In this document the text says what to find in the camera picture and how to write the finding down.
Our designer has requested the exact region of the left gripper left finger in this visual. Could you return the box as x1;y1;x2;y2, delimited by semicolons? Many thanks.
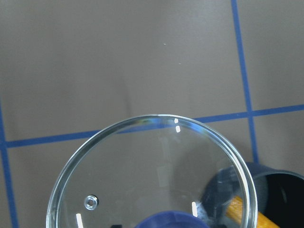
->
111;224;123;228

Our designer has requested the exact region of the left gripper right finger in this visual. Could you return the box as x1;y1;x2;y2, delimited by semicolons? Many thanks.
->
217;224;227;228

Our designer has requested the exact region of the yellow toy corn cob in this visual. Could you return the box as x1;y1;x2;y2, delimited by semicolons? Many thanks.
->
225;195;280;228

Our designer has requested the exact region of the glass pot lid blue knob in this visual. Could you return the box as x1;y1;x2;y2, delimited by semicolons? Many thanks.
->
46;114;257;228

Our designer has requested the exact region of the dark blue pot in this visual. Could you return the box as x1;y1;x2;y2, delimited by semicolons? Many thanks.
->
200;162;304;228

